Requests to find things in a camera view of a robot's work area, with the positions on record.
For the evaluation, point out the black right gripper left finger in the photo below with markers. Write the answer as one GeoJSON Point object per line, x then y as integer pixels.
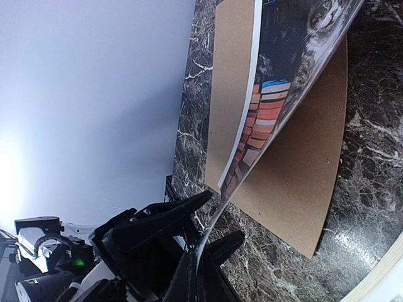
{"type": "Point", "coordinates": [183, 287]}

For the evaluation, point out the pink wooden picture frame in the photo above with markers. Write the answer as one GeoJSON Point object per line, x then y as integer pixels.
{"type": "Point", "coordinates": [384, 282]}

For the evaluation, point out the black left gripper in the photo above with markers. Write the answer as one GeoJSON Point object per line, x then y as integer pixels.
{"type": "Point", "coordinates": [143, 248]}

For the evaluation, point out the brown cardboard backing board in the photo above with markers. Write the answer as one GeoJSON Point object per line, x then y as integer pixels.
{"type": "Point", "coordinates": [299, 173]}

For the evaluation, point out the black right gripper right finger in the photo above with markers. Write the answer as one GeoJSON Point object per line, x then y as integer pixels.
{"type": "Point", "coordinates": [210, 285]}

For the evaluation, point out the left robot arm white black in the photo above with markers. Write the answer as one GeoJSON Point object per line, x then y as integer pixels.
{"type": "Point", "coordinates": [60, 263]}

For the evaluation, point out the cat and books photo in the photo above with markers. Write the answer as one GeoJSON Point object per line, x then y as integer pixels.
{"type": "Point", "coordinates": [277, 94]}

